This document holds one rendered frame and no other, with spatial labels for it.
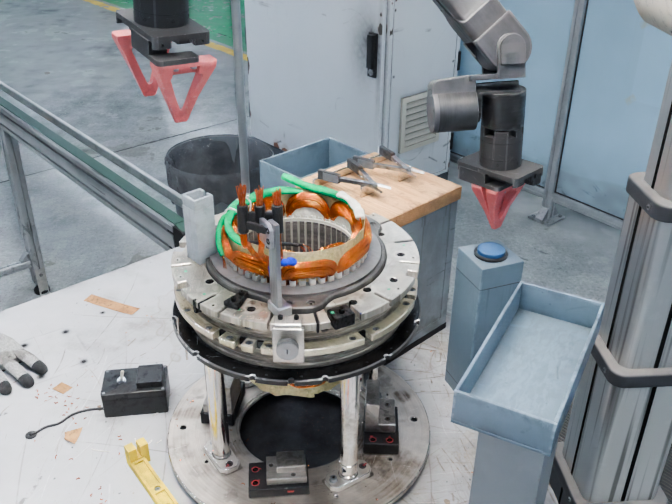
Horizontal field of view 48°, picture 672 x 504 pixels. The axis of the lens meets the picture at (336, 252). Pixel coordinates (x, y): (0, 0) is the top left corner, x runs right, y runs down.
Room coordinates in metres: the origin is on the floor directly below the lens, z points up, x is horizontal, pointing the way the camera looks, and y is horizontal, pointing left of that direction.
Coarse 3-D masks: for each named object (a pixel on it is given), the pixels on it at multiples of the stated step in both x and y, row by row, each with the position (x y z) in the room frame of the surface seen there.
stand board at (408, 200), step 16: (352, 176) 1.15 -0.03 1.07; (384, 176) 1.16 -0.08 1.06; (432, 176) 1.16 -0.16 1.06; (352, 192) 1.09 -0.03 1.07; (384, 192) 1.09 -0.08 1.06; (400, 192) 1.09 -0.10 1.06; (416, 192) 1.09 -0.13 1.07; (432, 192) 1.09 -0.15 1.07; (448, 192) 1.10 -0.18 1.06; (368, 208) 1.03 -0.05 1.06; (384, 208) 1.04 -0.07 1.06; (400, 208) 1.04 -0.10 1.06; (416, 208) 1.04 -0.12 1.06; (432, 208) 1.07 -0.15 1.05; (400, 224) 1.02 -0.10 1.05
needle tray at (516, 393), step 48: (528, 288) 0.82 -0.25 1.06; (528, 336) 0.76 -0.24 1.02; (576, 336) 0.76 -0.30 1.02; (480, 384) 0.67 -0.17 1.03; (528, 384) 0.67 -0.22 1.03; (576, 384) 0.65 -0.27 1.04; (480, 432) 0.59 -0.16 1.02; (528, 432) 0.57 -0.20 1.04; (480, 480) 0.66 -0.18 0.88; (528, 480) 0.64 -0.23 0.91
